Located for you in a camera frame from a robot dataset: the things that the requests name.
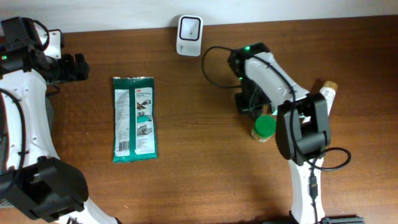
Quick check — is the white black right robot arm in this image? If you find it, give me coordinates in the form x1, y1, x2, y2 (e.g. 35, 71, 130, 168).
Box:
228, 43, 331, 223

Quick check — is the green 3M cloth package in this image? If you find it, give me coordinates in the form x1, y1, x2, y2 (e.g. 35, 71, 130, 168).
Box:
113, 77, 158, 163

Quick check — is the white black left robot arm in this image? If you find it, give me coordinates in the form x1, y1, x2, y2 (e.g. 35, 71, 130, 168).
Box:
1, 17, 117, 223

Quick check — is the green lid glass jar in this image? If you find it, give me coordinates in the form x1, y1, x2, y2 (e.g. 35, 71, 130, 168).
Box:
251, 115, 276, 142

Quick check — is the dark grey plastic basket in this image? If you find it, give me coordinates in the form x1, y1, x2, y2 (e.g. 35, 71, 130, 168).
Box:
1, 98, 54, 208

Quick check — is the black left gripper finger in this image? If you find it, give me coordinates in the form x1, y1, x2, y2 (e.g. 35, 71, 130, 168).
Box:
62, 54, 76, 82
75, 54, 90, 80

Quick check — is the white barcode scanner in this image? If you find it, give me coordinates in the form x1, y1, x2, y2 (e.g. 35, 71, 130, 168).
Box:
176, 15, 203, 57

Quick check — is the white tube with gold cap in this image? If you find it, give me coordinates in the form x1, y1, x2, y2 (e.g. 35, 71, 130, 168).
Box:
310, 79, 338, 116

